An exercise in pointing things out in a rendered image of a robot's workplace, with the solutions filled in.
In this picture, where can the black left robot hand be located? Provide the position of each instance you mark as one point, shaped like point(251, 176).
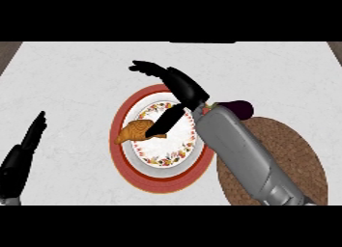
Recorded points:
point(18, 157)

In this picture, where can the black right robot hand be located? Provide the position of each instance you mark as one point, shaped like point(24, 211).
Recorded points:
point(185, 86)

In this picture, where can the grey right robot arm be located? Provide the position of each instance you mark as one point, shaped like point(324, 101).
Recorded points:
point(242, 154)

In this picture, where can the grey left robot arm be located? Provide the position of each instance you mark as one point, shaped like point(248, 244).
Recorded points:
point(11, 201)

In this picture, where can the golden brown croissant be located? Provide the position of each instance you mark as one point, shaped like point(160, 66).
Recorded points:
point(135, 130)

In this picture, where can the white floral rimmed plate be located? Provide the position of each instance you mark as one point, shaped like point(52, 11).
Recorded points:
point(166, 141)

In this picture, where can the red round placemat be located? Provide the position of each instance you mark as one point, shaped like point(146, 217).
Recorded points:
point(132, 175)

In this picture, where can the brown woven round placemat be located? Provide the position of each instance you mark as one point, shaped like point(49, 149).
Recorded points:
point(297, 154)

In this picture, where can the dark purple eggplant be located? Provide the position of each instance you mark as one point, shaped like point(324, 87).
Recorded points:
point(239, 108)

